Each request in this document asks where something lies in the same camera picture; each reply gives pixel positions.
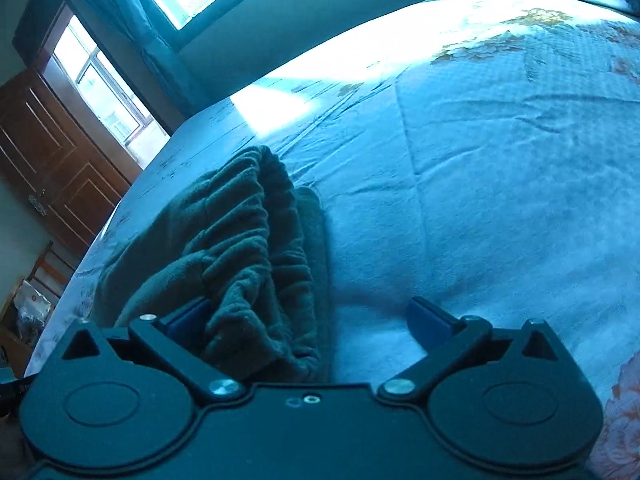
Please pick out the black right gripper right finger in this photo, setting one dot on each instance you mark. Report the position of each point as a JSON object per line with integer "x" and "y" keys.
{"x": 450, "y": 343}

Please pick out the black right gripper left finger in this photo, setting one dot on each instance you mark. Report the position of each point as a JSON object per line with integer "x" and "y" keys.
{"x": 171, "y": 344}

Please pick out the dark green fleece pants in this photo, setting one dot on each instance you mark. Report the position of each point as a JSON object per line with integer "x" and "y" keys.
{"x": 234, "y": 237}

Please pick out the wooden chair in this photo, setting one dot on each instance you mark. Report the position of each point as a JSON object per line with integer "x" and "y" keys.
{"x": 48, "y": 277}

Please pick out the white plastic bag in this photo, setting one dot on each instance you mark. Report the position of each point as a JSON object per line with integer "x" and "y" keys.
{"x": 32, "y": 309}

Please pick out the light blue embroidered bed sheet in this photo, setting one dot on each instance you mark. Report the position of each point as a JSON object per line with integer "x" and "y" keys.
{"x": 483, "y": 154}

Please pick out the brown wooden door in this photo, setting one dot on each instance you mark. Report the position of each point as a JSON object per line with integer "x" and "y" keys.
{"x": 44, "y": 146}

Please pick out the hallway window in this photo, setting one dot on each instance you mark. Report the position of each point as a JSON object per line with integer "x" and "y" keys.
{"x": 107, "y": 95}

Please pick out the teal curtain left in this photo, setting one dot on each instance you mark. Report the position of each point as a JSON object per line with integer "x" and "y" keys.
{"x": 129, "y": 19}

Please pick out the metal door handle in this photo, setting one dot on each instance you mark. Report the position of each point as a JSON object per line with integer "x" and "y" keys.
{"x": 38, "y": 202}

